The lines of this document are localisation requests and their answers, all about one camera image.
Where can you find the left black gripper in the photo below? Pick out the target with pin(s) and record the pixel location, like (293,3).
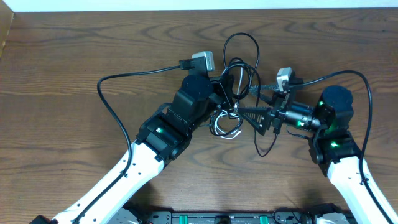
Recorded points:
(226,86)

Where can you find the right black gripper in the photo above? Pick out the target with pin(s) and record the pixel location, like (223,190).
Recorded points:
(280,108)

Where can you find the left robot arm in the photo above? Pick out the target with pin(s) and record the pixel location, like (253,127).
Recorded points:
(161,139)

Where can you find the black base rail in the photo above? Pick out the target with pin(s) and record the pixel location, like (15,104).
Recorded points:
(326,213)

